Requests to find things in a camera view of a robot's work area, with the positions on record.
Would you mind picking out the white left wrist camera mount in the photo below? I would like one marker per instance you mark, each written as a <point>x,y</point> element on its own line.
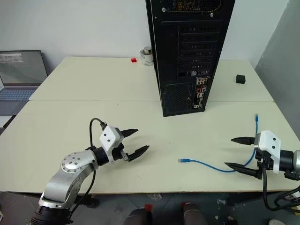
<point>109,139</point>

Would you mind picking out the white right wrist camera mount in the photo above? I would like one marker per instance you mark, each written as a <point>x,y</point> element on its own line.
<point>269,143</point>

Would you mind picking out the small red block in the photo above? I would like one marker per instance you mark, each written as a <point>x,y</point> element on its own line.
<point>133,60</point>

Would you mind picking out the white tape roll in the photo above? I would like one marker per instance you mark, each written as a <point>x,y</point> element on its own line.
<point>146,57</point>

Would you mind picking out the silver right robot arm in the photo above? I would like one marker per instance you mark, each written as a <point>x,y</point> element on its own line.
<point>287,161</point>

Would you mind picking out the grey open laptop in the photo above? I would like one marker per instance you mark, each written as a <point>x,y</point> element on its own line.
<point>21,70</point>

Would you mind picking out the black computer tower case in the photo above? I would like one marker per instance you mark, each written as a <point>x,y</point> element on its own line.
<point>187,58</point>

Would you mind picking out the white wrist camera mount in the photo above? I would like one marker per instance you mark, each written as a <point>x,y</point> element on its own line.
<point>109,139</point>
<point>269,143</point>

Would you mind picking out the black table leg base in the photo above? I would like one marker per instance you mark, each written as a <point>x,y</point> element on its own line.
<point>90,200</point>

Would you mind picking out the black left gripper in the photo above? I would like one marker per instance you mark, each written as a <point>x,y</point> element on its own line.
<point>117,153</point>

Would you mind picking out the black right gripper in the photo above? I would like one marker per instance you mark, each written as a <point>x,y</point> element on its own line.
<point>264,164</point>

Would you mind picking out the small black cube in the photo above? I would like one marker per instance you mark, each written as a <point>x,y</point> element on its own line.
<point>240,79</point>

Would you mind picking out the dark rounded shape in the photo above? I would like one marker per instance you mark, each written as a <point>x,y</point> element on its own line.
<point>138,216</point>
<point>193,214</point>

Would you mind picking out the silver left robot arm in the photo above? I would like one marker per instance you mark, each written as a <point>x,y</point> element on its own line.
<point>72,168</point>

